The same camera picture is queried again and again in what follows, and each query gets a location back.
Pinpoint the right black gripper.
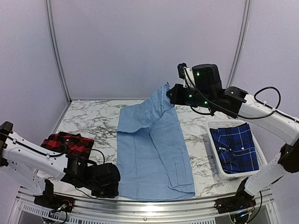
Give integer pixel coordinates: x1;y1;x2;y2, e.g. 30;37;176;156
166;83;214;109

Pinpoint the light blue long sleeve shirt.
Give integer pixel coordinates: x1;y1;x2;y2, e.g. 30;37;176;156
117;83;195;201

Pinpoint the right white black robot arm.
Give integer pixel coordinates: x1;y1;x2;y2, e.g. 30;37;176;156
166;63;299;209

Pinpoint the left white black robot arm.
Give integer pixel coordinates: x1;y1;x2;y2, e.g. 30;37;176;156
0;121;121;208

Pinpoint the red black plaid folded shirt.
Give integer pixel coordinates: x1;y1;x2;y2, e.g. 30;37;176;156
41;132;94;159

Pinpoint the blue plaid shirt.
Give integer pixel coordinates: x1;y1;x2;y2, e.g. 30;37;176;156
210;123;259;174

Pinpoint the white plastic basket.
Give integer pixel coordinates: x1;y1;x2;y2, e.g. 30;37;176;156
206;119;267;180

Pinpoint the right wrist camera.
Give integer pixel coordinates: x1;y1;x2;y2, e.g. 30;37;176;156
177;63;190;88

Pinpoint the aluminium front frame rail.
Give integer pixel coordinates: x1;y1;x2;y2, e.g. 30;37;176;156
9;184;281;224

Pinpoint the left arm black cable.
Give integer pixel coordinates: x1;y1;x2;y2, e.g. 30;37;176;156
7;135;106;199

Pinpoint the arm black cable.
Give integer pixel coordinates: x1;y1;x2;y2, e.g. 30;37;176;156
182;67;282;117
7;135;106;199

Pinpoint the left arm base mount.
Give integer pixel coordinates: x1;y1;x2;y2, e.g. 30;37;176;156
34;195;75;213

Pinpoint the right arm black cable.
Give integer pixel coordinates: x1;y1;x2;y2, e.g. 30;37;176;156
182;67;282;117

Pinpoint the right aluminium corner post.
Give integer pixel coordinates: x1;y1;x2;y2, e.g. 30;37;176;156
225;0;252;88

